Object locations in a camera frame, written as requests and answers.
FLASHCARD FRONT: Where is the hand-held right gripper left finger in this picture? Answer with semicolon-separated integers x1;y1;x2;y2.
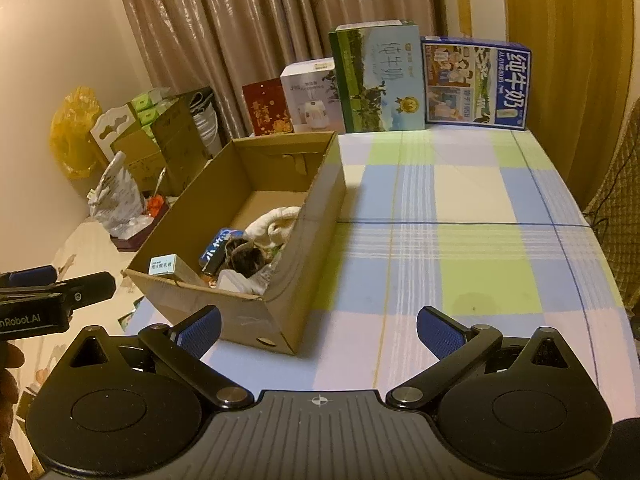
60;304;257;409

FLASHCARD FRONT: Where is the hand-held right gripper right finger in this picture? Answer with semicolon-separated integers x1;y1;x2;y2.
385;305;583;409

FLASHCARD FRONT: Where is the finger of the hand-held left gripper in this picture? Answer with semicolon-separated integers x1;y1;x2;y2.
0;266;57;289
50;271;117;312

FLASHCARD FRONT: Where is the long green white carton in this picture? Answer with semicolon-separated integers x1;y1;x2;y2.
149;253;182;276

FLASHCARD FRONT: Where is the clear plastic box blue label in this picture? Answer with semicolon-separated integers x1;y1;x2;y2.
199;227;246;276

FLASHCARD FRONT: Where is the dark hair scrunchie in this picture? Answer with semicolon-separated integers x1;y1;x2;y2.
220;240;268;281

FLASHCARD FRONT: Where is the white cloth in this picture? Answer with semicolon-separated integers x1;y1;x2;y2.
243;206;303;251

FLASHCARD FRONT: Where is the person's left hand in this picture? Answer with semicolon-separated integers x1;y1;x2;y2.
0;344;26;442

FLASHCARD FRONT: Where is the white patterned sheet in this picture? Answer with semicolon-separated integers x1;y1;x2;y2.
0;217;151;421

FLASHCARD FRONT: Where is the dark red tray box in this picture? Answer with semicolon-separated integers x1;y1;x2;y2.
111;205;171;252

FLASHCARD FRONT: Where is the plaid tablecloth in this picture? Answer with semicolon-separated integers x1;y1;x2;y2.
122;122;633;396

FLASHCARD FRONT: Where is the silver snack bag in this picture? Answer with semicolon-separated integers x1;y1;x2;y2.
89;151;146;226

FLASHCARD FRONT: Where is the yellow plastic bag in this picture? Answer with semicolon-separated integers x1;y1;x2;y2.
49;86;103;181

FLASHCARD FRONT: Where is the brown cardboard storage box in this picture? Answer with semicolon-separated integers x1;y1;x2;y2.
112;97;208;196

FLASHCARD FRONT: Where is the white cardboard cutout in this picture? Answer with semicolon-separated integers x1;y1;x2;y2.
91;105;141;161

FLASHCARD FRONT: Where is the stack of green tissue packs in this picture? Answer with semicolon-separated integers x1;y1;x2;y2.
131;89;173;128

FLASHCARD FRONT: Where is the black and white paper bag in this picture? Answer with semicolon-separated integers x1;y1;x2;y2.
187;87;223;161

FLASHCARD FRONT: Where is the red gift box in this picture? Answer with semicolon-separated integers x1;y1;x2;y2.
242;79;293;137

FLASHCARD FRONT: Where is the blue milk carton case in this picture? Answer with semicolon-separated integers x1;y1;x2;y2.
421;36;532;132

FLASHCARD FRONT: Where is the white humidifier box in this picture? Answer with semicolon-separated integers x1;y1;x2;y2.
280;57;346;134

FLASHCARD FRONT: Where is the green milk carton case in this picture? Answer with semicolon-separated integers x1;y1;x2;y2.
328;20;427;134

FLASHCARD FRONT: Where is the beige curtain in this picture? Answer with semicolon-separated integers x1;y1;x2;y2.
110;0;448;141

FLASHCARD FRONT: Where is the wooden wall strip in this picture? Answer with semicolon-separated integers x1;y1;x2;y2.
456;0;475;38

